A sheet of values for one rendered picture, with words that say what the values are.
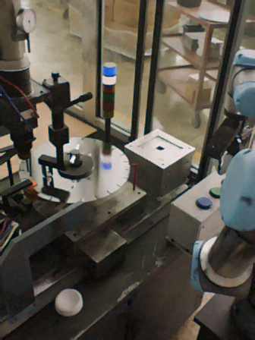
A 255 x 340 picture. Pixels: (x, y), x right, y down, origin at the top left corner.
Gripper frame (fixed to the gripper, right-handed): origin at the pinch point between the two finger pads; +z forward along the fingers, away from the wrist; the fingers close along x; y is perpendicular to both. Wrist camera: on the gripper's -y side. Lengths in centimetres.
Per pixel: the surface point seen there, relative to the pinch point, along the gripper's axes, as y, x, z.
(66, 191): -36.3, 25.5, 2.1
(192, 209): -11.2, 0.0, 7.7
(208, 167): 14.5, 11.2, 12.0
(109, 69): -1.0, 45.7, -17.1
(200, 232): -12.1, -4.6, 12.9
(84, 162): -24.7, 31.3, 1.3
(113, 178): -22.6, 20.9, 2.4
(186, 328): 8, 1, 98
